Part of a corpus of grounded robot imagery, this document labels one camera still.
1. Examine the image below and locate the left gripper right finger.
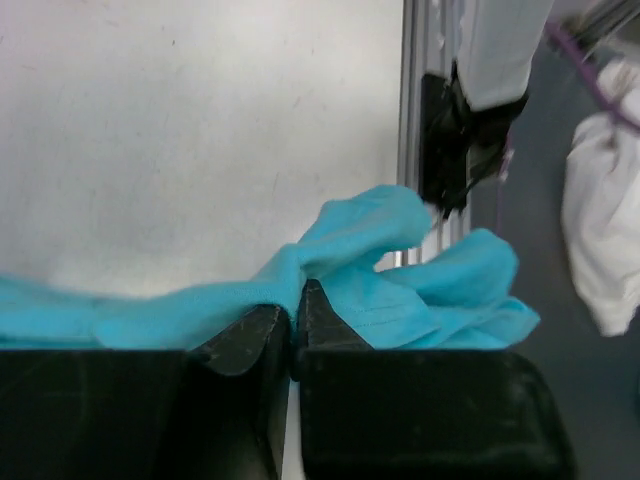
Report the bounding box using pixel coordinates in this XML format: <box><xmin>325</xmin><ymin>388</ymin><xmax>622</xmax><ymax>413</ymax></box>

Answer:
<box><xmin>296</xmin><ymin>280</ymin><xmax>575</xmax><ymax>479</ymax></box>

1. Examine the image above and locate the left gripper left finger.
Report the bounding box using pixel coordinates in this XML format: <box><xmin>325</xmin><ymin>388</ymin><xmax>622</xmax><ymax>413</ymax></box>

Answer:
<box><xmin>1</xmin><ymin>305</ymin><xmax>290</xmax><ymax>479</ymax></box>

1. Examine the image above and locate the cyan t shirt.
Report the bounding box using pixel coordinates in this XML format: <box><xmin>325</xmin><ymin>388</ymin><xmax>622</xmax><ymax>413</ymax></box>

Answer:
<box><xmin>1</xmin><ymin>185</ymin><xmax>539</xmax><ymax>350</ymax></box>

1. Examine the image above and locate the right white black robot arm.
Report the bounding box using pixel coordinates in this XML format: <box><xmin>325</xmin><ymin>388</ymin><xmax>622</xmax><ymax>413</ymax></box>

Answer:
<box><xmin>456</xmin><ymin>0</ymin><xmax>554</xmax><ymax>111</ymax></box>

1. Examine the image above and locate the white cloth bundle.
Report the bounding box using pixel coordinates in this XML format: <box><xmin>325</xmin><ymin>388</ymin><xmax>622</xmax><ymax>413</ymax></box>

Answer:
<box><xmin>560</xmin><ymin>59</ymin><xmax>640</xmax><ymax>337</ymax></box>

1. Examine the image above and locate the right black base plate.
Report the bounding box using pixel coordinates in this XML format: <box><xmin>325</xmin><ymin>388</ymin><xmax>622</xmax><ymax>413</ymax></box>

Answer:
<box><xmin>419</xmin><ymin>68</ymin><xmax>528</xmax><ymax>219</ymax></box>

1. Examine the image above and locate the aluminium frame rail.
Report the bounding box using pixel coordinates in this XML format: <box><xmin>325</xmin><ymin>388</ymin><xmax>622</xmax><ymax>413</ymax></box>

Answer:
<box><xmin>394</xmin><ymin>0</ymin><xmax>470</xmax><ymax>267</ymax></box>

